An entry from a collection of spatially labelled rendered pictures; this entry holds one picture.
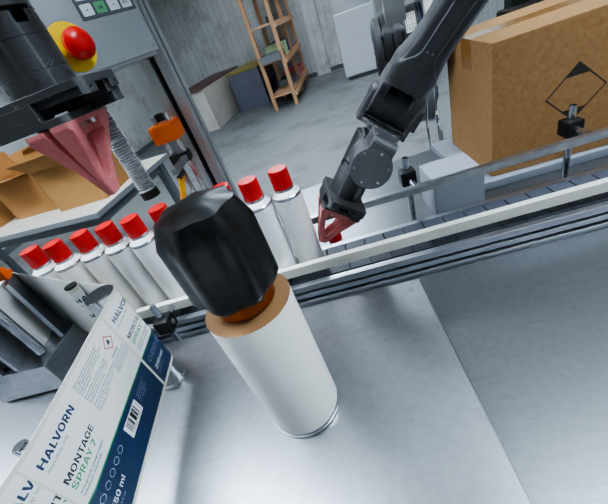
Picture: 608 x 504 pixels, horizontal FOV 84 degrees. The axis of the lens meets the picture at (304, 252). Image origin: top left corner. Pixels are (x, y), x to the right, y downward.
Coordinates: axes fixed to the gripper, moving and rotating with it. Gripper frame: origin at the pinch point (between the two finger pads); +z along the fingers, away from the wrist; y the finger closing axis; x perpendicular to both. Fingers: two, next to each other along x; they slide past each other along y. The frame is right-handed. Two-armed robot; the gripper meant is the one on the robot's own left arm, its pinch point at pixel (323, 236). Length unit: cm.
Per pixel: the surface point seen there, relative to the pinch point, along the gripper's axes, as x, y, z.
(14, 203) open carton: -140, -143, 122
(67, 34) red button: -42.6, 0.9, -16.8
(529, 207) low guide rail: 28.0, 4.7, -19.3
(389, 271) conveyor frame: 12.4, 5.5, -0.2
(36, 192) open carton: -126, -140, 107
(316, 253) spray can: -0.3, 2.0, 2.8
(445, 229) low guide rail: 17.4, 4.6, -10.9
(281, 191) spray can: -10.4, 1.5, -6.3
